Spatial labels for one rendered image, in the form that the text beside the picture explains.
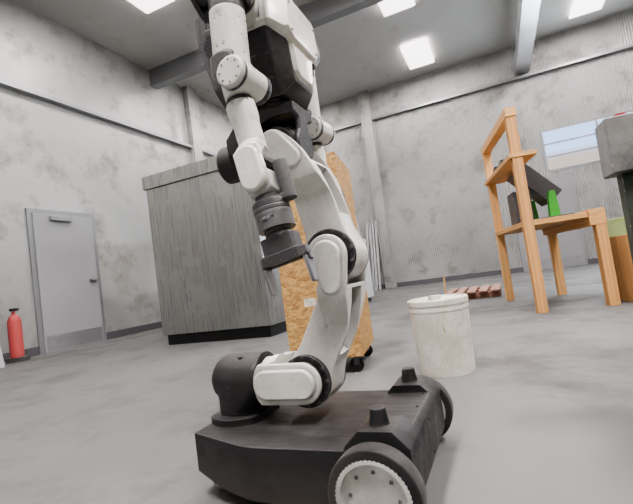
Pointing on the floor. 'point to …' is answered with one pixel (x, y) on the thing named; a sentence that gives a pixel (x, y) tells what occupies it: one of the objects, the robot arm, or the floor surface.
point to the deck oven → (209, 258)
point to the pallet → (478, 291)
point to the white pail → (443, 334)
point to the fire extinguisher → (15, 338)
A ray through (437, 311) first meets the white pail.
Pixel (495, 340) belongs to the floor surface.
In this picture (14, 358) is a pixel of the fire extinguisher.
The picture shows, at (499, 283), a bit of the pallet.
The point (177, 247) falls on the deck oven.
